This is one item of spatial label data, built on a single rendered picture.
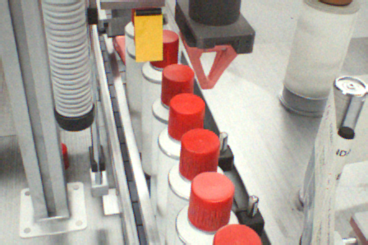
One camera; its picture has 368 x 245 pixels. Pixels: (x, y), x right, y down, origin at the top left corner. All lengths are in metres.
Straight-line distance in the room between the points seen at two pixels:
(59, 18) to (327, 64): 0.48
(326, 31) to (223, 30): 0.24
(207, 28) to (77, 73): 0.18
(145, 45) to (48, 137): 0.16
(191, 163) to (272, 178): 0.29
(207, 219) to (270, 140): 0.38
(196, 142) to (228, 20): 0.17
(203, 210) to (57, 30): 0.17
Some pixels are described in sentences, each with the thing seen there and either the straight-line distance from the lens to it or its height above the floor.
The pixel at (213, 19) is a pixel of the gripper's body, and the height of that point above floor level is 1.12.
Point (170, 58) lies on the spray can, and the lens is 0.53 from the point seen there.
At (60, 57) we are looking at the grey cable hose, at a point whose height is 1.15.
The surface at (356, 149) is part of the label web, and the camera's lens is 0.65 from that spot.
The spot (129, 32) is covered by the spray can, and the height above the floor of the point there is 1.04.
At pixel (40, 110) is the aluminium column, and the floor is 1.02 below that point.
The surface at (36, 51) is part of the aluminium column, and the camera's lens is 0.50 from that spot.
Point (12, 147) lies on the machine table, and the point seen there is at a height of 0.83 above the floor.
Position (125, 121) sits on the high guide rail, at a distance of 0.60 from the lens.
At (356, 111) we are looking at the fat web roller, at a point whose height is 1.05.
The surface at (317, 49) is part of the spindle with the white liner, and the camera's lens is 0.73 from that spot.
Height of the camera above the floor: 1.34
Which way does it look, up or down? 39 degrees down
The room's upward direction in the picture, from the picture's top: 4 degrees clockwise
